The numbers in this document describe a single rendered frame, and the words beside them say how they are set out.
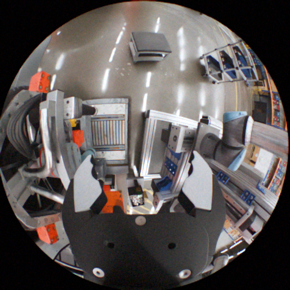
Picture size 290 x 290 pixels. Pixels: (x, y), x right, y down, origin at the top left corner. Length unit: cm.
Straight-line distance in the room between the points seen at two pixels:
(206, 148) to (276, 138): 35
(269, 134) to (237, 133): 13
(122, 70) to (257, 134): 131
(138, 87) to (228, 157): 112
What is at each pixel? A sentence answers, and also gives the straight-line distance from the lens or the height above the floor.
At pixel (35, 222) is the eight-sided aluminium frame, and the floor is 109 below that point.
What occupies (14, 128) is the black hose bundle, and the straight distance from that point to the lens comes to 25.
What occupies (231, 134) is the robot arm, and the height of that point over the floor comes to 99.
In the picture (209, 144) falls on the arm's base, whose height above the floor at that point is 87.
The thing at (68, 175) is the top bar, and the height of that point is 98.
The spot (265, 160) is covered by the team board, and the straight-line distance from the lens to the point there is 591.
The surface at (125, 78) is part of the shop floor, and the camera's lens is 124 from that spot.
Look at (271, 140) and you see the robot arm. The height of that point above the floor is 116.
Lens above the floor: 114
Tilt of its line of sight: 67 degrees down
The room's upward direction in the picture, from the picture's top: 143 degrees clockwise
